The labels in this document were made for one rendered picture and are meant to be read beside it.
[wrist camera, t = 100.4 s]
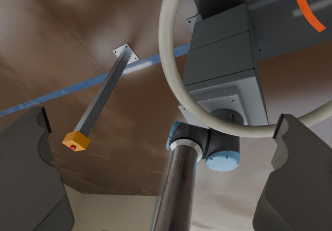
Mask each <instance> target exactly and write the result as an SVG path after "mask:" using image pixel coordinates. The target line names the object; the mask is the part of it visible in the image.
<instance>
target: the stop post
mask: <svg viewBox="0 0 332 231"><path fill-rule="evenodd" d="M113 52H114V53H115V55H116V56H117V57H118V58H117V60H116V62H115V63H114V65H113V67H112V68H111V70H110V71H109V73H108V75H107V76H106V78H105V80H104V81H103V83H102V85H101V86H100V88H99V90H98V91H97V93H96V95H95V96H94V98H93V100H92V101H91V103H90V104H89V106H88V108H87V109H86V111H85V113H84V115H83V116H82V118H81V120H80V121H79V123H78V125H77V126H76V128H75V130H74V131H73V132H70V133H68V134H67V135H66V137H65V138H64V140H63V142H62V143H63V144H65V145H66V146H68V147H70V146H74V147H76V149H75V150H74V151H82V150H86V148H87V146H88V144H89V142H90V139H89V138H88V136H89V134H90V132H91V130H92V129H93V127H94V125H95V123H96V121H97V119H98V117H99V116H100V114H101V112H102V110H103V108H104V106H105V104H106V102H107V101H108V99H109V97H110V95H111V93H112V91H113V89H114V88H115V86H116V84H117V82H118V80H119V78H120V76H121V74H122V73H123V71H124V69H125V67H126V65H127V64H130V63H132V62H134V61H136V60H139V58H138V57H137V55H136V54H135V53H134V51H133V50H132V49H131V48H130V46H129V45H128V44H127V43H126V44H124V45H122V46H120V47H118V48H116V49H114V50H113Z"/></svg>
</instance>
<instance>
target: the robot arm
mask: <svg viewBox="0 0 332 231"><path fill-rule="evenodd" d="M210 114H212V115H214V116H216V117H218V118H220V119H222V120H225V121H228V122H231V123H235V124H241V125H243V124H244V119H243V117H242V115H241V114H240V113H238V112H237V111H235V110H232V109H217V110H214V111H212V112H211V113H210ZM208 128H209V129H207V128H203V127H199V126H195V125H192V124H188V123H184V122H179V121H176V122H175V123H174V124H173V126H172V128H171V131H170V133H169V137H168V140H167V144H166V149H167V150H169V153H170V155H171V161H170V165H169V169H168V173H167V177H166V182H165V185H164V189H163V193H162V197H161V201H160V205H159V208H158V212H157V216H156V220H155V224H154V228H153V231H190V230H191V220H192V209H193V199H194V189H195V178H196V168H197V162H198V161H199V160H200V159H203V160H206V165H207V167H209V168H210V169H212V170H216V171H230V170H233V169H235V168H236V167H237V166H238V165H239V159H240V137H239V136H235V135H230V134H226V133H223V132H220V131H217V130H215V129H213V128H211V127H209V126H208ZM49 133H52V131H51V128H50V125H49V121H48V118H47V115H46V111H45V108H44V106H42V107H38V106H37V107H32V108H30V109H29V110H28V111H27V112H25V113H24V114H23V115H21V116H20V117H19V118H18V119H17V120H15V121H14V122H13V123H11V124H10V125H9V126H8V127H6V128H5V129H4V130H2V131H1V132H0V231H71V230H72V229H73V227H74V224H75V218H74V215H73V212H72V209H71V205H70V202H69V199H68V196H67V192H66V189H65V186H64V183H63V179H62V176H61V173H60V170H59V169H58V168H57V167H55V166H53V165H51V163H52V161H53V159H54V157H53V153H52V150H51V147H50V144H49V141H48V136H49ZM273 139H275V142H276V143H277V145H278V146H277V149H276V151H275V153H274V156H273V158H272V161H271V164H272V166H273V168H274V171H273V172H271V173H270V175H269V177H268V179H267V182H266V184H265V186H264V189H263V191H262V194H261V196H260V198H259V201H258V203H257V206H256V210H255V214H254V217H253V221H252V225H253V229H254V231H332V148H331V147H330V146H329V145H327V144H326V143H325V142H324V141H323V140H322V139H321V138H319V137H318V136H317V135H316V134H315V133H314V132H312V131H311V130H310V129H309V128H308V127H306V126H305V125H304V124H303V123H302V122H301V121H299V120H298V119H297V118H296V117H295V116H293V115H291V114H283V113H281V114H280V116H279V119H278V121H277V125H276V128H275V131H274V135H273Z"/></svg>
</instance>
